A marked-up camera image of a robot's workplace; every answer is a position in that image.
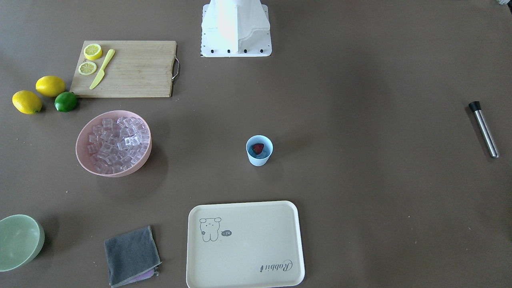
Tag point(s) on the red strawberry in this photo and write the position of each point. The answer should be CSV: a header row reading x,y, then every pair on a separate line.
x,y
257,148

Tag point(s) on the metal muddler with black tip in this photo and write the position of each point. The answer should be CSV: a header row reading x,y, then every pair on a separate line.
x,y
476,109

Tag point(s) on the light blue plastic cup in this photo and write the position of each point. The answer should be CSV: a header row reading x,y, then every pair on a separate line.
x,y
259,160

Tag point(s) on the pink ice bowl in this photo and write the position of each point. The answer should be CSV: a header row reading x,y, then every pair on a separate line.
x,y
114,144

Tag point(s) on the cream rabbit tray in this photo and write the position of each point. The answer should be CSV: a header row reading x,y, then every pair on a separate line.
x,y
245,245

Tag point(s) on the wooden cutting board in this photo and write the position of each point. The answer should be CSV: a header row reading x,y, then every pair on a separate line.
x,y
137,69

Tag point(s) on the grey folded cloth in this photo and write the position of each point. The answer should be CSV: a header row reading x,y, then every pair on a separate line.
x,y
131,257

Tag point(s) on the yellow plastic knife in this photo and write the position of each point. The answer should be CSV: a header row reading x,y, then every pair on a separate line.
x,y
101,72

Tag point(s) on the lemon half slice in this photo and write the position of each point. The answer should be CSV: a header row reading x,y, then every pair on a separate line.
x,y
87,68
93,51

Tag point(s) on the green lime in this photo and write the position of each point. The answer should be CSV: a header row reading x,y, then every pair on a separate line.
x,y
66,102

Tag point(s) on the yellow lemon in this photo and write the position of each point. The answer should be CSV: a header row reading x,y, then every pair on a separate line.
x,y
27,102
50,86

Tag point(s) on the green bowl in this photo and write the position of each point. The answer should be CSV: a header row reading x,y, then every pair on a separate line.
x,y
21,240

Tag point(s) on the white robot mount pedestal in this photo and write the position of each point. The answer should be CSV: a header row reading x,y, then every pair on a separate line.
x,y
235,28

